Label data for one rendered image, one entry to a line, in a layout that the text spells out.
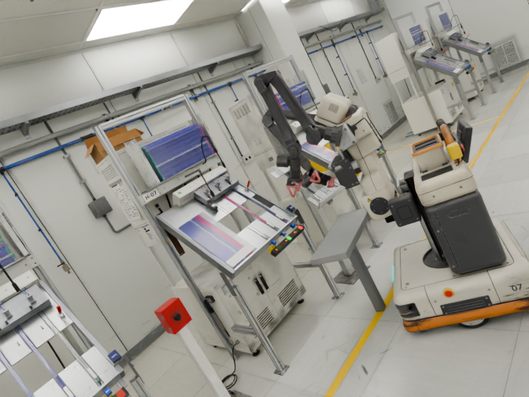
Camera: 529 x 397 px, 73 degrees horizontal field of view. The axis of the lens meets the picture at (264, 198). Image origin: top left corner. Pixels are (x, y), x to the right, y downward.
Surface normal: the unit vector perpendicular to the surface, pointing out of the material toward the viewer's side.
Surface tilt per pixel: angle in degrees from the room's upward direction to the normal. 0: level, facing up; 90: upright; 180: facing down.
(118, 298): 90
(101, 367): 47
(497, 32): 90
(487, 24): 90
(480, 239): 90
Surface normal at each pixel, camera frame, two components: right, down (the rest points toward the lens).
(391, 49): -0.62, 0.46
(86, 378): 0.14, -0.73
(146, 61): 0.64, -0.18
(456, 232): -0.23, 0.42
